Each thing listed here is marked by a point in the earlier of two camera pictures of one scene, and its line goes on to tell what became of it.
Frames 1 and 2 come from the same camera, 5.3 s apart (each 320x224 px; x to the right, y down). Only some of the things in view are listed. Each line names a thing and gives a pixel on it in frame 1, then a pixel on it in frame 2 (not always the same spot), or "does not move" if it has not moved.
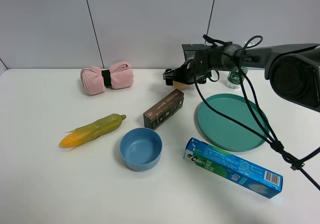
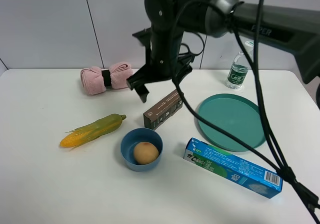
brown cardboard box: [154, 117] does not move
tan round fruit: [177, 85] -> [145, 153]
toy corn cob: [84, 135] does not move
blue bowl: [141, 149] does not move
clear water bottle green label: [233, 80] does not move
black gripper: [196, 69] -> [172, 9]
